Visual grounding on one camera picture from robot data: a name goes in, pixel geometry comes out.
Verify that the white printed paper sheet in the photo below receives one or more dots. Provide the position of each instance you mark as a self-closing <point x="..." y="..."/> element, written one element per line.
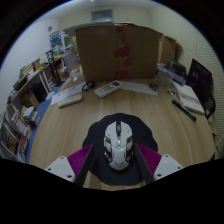
<point x="63" y="94"/>

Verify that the wooden side desk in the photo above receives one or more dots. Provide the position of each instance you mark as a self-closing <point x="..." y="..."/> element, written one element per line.
<point x="31" y="80"/>

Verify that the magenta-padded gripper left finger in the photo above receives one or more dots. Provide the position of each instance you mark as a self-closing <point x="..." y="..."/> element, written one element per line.
<point x="61" y="167"/>

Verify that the blue claw machine cabinet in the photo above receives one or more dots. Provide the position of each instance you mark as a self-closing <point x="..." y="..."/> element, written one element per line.
<point x="56" y="40"/>

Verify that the black pen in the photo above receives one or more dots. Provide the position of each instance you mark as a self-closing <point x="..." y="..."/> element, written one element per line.
<point x="184" y="110"/>

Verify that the black wavy-edged mouse pad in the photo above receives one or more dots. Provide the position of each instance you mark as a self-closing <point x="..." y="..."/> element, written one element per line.
<point x="96" y="133"/>

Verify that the round wall clock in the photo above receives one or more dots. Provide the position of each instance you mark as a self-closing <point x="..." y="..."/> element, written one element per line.
<point x="49" y="28"/>

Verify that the grey door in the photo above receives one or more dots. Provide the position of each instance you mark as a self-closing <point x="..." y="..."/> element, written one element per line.
<point x="102" y="15"/>

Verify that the large brown cardboard box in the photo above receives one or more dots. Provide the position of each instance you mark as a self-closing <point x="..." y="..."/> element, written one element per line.
<point x="100" y="53"/>

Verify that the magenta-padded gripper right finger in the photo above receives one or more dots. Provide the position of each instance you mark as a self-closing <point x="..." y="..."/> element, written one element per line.
<point x="166" y="166"/>

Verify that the white and grey computer mouse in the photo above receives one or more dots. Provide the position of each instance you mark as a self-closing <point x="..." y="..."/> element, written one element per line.
<point x="118" y="146"/>

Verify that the plain white paper sheet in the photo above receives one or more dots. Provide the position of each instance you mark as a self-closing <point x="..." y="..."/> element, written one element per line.
<point x="138" y="87"/>

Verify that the open white notebook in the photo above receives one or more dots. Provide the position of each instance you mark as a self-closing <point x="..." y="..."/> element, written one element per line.
<point x="190" y="98"/>

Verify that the clear plastic water jug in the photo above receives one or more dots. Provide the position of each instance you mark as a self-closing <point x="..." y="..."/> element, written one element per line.
<point x="72" y="65"/>

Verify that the dark computer monitor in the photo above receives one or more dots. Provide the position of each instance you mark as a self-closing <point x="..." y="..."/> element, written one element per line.
<point x="199" y="78"/>

